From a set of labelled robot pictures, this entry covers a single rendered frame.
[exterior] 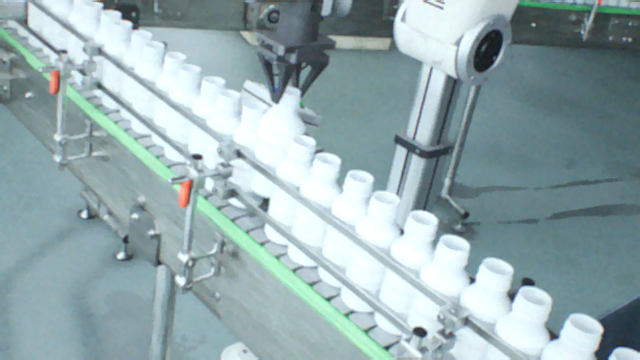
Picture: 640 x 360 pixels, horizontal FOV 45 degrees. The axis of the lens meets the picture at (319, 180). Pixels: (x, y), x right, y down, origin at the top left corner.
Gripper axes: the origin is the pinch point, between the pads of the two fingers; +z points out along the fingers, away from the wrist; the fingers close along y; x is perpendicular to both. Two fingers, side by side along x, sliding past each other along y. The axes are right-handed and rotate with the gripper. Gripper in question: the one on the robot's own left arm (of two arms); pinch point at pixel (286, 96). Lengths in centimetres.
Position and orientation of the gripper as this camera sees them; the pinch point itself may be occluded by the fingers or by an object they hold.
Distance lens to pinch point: 113.7
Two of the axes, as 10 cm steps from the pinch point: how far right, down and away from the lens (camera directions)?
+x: -6.4, -4.5, 6.2
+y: 7.5, -1.7, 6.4
